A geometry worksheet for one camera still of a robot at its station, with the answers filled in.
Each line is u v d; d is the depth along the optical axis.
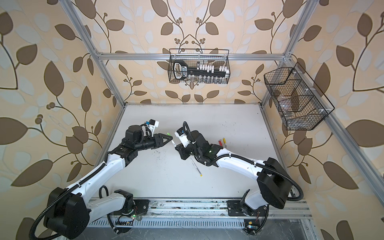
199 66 0.81
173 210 0.74
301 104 0.74
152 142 0.69
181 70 0.84
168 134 0.77
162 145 0.71
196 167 0.87
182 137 0.69
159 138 0.71
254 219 0.72
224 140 0.99
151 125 0.73
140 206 0.74
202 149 0.61
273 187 0.42
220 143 0.97
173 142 0.77
